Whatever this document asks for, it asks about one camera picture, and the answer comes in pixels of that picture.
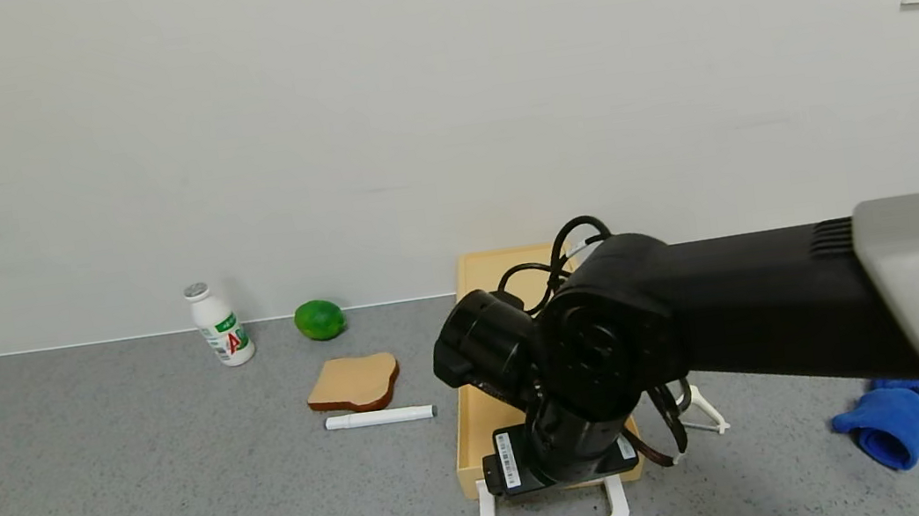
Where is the black cylindrical wrist module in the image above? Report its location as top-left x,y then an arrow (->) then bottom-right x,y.
424,283 -> 547,414

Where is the green lime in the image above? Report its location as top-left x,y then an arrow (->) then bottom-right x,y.
292,297 -> 349,344

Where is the brown toast slice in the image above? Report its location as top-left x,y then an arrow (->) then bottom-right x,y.
302,350 -> 404,419

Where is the white marker pen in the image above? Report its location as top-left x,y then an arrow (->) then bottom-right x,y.
323,402 -> 438,432

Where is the white milk drink bottle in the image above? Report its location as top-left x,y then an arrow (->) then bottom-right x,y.
181,276 -> 258,372

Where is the white Y-shaped peeler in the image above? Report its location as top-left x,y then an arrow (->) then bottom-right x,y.
673,379 -> 731,441

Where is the blue cloth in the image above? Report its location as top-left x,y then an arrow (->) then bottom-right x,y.
827,373 -> 919,480

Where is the black wrist module cable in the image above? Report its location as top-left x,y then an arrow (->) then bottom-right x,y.
496,259 -> 563,321

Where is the black arm wrist cable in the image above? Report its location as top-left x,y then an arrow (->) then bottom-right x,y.
542,212 -> 619,284

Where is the dark brown arm cable loop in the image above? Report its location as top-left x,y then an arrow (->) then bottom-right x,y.
619,377 -> 702,474

